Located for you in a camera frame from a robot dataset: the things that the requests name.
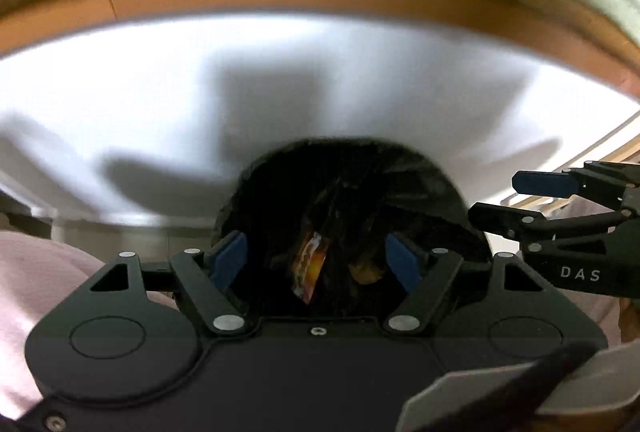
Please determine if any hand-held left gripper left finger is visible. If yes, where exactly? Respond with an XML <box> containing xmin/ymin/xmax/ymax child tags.
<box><xmin>86</xmin><ymin>231</ymin><xmax>249</xmax><ymax>337</ymax></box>

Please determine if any orange snack wrapper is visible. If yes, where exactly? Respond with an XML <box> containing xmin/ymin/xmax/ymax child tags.
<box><xmin>291</xmin><ymin>232</ymin><xmax>329</xmax><ymax>304</ymax></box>

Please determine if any black trash bin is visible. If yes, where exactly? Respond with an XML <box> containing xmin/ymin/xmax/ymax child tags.
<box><xmin>212</xmin><ymin>138</ymin><xmax>493</xmax><ymax>315</ymax></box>

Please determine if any white bedsheet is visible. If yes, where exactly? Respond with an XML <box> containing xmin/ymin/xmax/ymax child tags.
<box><xmin>0</xmin><ymin>9</ymin><xmax>640</xmax><ymax>233</ymax></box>

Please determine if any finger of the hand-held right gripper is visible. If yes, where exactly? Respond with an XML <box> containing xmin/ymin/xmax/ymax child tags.
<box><xmin>511</xmin><ymin>160</ymin><xmax>640</xmax><ymax>215</ymax></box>
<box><xmin>468</xmin><ymin>202</ymin><xmax>633</xmax><ymax>255</ymax></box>

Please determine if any brown scrap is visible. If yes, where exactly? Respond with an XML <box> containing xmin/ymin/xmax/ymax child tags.
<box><xmin>346</xmin><ymin>257</ymin><xmax>387</xmax><ymax>285</ymax></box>

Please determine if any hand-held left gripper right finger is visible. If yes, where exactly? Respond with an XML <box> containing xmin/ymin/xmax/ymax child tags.
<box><xmin>382</xmin><ymin>233</ymin><xmax>551</xmax><ymax>337</ymax></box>

